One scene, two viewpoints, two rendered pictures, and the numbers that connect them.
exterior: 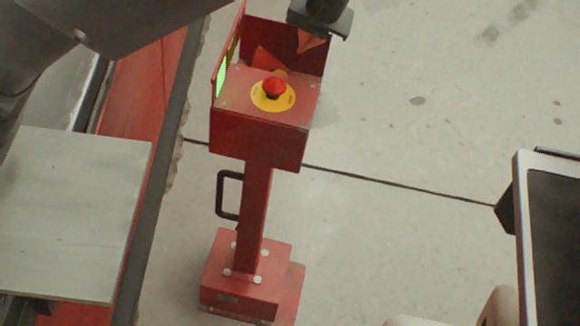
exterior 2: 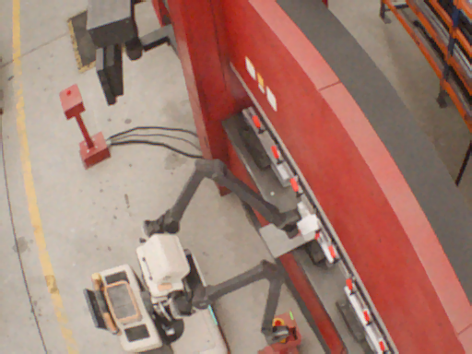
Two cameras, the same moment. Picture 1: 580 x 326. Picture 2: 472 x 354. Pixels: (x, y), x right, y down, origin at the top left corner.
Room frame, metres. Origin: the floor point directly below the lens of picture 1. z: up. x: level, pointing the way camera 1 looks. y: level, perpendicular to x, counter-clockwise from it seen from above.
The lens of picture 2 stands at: (1.58, -0.22, 4.15)
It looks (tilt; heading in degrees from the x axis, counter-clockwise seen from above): 61 degrees down; 168
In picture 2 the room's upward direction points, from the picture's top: 10 degrees counter-clockwise
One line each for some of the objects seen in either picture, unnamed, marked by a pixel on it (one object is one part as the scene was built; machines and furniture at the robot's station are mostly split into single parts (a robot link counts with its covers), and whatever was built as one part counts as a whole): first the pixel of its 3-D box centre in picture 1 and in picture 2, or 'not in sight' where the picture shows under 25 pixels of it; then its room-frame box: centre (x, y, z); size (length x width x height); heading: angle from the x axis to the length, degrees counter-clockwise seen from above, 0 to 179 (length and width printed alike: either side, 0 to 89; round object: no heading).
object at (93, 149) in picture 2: not in sight; (81, 125); (-1.28, -0.70, 0.41); 0.25 x 0.20 x 0.83; 95
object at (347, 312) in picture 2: not in sight; (351, 320); (0.88, 0.41, 0.89); 0.30 x 0.05 x 0.03; 5
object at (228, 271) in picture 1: (246, 262); not in sight; (0.74, 0.05, 0.13); 0.10 x 0.10 x 0.01; 87
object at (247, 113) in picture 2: not in sight; (267, 146); (-0.27, 0.37, 0.92); 0.50 x 0.06 x 0.10; 5
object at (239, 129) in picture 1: (271, 87); (282, 331); (0.74, 0.05, 0.75); 0.20 x 0.16 x 0.18; 177
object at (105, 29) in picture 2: not in sight; (121, 38); (-0.94, -0.22, 1.53); 0.51 x 0.25 x 0.85; 170
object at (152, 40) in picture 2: not in sight; (167, 51); (-0.99, 0.03, 1.17); 0.40 x 0.24 x 0.07; 5
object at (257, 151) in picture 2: not in sight; (254, 146); (-0.32, 0.30, 0.89); 0.30 x 0.05 x 0.03; 5
